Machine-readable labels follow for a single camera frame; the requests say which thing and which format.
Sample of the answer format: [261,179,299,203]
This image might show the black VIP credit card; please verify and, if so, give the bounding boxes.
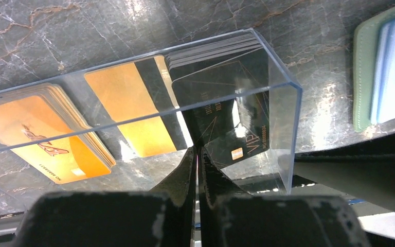
[172,47,272,171]

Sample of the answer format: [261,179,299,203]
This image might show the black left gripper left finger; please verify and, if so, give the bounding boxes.
[12,147,196,246]

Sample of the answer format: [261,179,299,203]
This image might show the clear acrylic card tray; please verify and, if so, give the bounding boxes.
[0,29,302,196]

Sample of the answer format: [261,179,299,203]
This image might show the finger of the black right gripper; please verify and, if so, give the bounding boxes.
[294,133,395,212]

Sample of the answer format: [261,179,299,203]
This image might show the green card holder wallet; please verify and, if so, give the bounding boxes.
[353,6,395,132]

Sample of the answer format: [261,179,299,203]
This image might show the orange credit card stack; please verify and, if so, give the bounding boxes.
[0,83,116,184]

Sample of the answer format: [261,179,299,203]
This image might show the gold credit card stack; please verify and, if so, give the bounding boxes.
[84,55,193,157]

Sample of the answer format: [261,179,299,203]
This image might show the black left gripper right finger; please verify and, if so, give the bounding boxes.
[197,147,370,246]

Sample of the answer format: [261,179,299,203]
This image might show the black credit card stack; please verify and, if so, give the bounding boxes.
[165,32,269,108]

